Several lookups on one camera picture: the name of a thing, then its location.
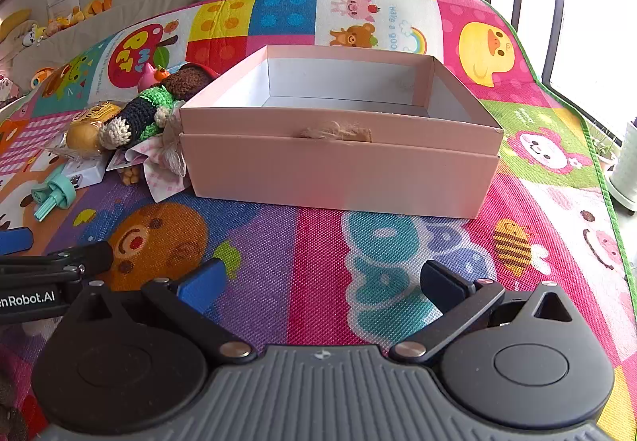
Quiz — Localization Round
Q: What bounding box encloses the yellow orange plush toy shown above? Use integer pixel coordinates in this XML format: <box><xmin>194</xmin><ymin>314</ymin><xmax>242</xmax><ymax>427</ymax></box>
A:
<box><xmin>74</xmin><ymin>0</ymin><xmax>114</xmax><ymax>21</ymax></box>

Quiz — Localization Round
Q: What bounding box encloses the white plant pot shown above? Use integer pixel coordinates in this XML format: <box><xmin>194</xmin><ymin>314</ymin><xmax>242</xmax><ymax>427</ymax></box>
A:
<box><xmin>610</xmin><ymin>120</ymin><xmax>637</xmax><ymax>213</ymax></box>

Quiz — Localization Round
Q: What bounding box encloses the pink checked cloth packet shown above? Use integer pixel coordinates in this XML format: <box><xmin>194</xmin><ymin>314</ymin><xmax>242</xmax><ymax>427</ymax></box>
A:
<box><xmin>107</xmin><ymin>122</ymin><xmax>192</xmax><ymax>203</ymax></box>

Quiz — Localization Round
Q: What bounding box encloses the white paper card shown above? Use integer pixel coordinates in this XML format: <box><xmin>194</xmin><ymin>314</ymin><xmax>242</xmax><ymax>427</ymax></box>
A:
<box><xmin>47</xmin><ymin>0</ymin><xmax>80</xmax><ymax>18</ymax></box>

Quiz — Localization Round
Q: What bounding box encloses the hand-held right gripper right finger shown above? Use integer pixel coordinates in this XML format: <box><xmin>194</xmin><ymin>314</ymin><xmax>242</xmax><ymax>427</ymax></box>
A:
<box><xmin>388</xmin><ymin>260</ymin><xmax>588</xmax><ymax>367</ymax></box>

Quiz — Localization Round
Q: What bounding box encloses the pink cardboard box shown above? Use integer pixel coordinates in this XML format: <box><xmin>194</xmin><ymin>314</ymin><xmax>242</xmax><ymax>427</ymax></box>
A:
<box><xmin>179</xmin><ymin>44</ymin><xmax>505</xmax><ymax>220</ymax></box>

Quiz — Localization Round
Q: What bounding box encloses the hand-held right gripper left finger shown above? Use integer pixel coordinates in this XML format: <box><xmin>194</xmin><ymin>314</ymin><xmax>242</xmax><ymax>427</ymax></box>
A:
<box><xmin>64</xmin><ymin>258</ymin><xmax>254</xmax><ymax>365</ymax></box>

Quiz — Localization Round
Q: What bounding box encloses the small white box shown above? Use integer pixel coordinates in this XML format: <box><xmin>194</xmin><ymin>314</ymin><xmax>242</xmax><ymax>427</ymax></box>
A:
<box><xmin>62</xmin><ymin>157</ymin><xmax>113</xmax><ymax>190</ymax></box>

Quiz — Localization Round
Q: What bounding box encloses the yellow toy in plastic wrap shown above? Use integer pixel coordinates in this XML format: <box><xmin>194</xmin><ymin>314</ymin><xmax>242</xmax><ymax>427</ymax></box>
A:
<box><xmin>60</xmin><ymin>101</ymin><xmax>123</xmax><ymax>158</ymax></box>

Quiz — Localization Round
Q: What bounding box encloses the teal plastic toy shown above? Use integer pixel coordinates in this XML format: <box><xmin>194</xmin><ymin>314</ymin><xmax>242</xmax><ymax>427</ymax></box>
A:
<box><xmin>31</xmin><ymin>172</ymin><xmax>78</xmax><ymax>223</ymax></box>

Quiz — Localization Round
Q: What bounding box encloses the colourful printed play mat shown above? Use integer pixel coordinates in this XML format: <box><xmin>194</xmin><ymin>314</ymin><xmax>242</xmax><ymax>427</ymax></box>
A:
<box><xmin>0</xmin><ymin>0</ymin><xmax>637</xmax><ymax>441</ymax></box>

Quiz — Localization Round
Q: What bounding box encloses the crochet doll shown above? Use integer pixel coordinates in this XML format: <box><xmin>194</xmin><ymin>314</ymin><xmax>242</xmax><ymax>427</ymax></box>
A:
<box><xmin>98</xmin><ymin>64</ymin><xmax>217</xmax><ymax>149</ymax></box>

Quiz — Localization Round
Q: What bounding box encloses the small white yellow plush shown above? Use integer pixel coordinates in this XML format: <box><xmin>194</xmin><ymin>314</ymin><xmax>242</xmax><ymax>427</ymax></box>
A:
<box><xmin>22</xmin><ymin>25</ymin><xmax>48</xmax><ymax>47</ymax></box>

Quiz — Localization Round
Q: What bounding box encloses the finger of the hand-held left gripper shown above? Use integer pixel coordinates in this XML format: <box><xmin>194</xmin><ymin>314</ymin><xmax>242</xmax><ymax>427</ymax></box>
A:
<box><xmin>0</xmin><ymin>227</ymin><xmax>35</xmax><ymax>257</ymax></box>
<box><xmin>0</xmin><ymin>241</ymin><xmax>114</xmax><ymax>280</ymax></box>

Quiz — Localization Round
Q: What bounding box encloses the pink fish toy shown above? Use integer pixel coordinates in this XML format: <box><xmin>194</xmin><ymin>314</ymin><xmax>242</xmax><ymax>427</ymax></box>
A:
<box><xmin>137</xmin><ymin>63</ymin><xmax>172</xmax><ymax>93</ymax></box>

